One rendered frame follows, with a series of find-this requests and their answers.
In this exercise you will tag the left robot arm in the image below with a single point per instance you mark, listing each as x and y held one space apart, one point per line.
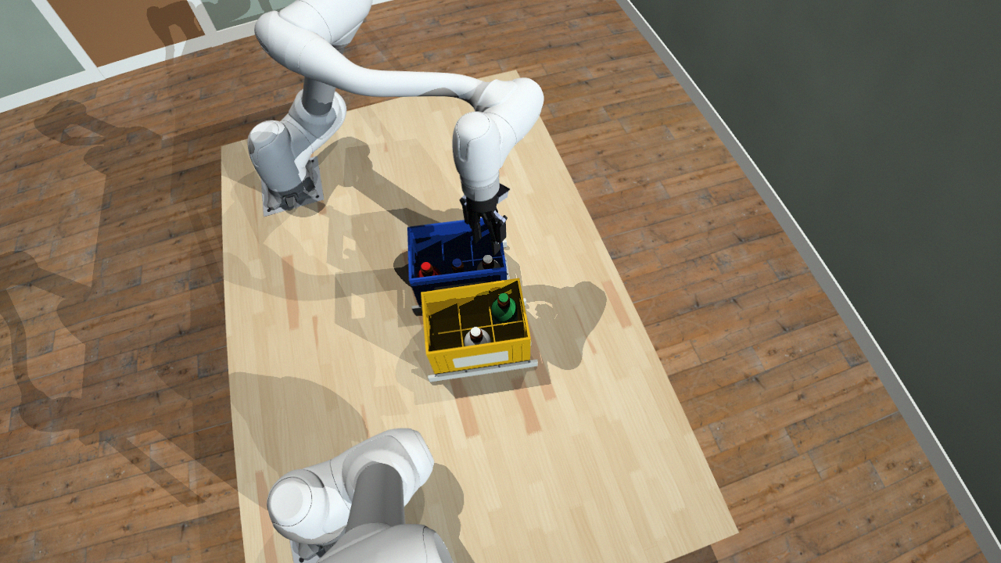
297 37

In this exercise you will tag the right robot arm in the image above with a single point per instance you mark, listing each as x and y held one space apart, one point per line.
312 505

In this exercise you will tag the blue bottle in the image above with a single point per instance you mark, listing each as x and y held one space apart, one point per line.
458 266

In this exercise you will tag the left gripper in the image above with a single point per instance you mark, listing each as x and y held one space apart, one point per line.
496 223

